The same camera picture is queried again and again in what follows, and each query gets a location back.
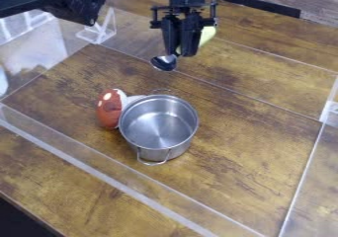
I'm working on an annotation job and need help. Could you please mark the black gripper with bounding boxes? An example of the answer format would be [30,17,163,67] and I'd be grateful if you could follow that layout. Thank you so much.
[151,0,217,57]

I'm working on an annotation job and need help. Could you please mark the green handled metal spoon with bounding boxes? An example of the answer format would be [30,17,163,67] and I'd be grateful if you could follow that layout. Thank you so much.
[151,27,217,72]

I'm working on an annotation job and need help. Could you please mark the clear acrylic right panel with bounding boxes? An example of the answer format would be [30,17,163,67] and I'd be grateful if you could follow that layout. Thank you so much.
[280,77,338,237]

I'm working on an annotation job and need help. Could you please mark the red toy mushroom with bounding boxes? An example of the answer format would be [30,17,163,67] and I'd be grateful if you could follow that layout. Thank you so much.
[97,89,143,129]

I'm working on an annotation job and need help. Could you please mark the small steel pot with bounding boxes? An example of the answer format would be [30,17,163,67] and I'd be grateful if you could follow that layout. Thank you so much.
[119,88,199,166]

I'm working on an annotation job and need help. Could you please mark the black wall strip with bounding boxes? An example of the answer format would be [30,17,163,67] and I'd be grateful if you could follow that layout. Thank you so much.
[222,0,301,18]

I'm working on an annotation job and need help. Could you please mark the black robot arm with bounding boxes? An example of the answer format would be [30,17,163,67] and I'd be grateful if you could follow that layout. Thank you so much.
[0,0,217,57]

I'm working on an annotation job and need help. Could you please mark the clear acrylic front barrier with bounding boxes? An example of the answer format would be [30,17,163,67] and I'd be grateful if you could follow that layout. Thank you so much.
[0,103,265,237]

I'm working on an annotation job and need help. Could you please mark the clear acrylic triangle bracket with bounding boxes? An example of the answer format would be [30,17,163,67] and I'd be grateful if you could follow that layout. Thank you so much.
[76,7,117,44]

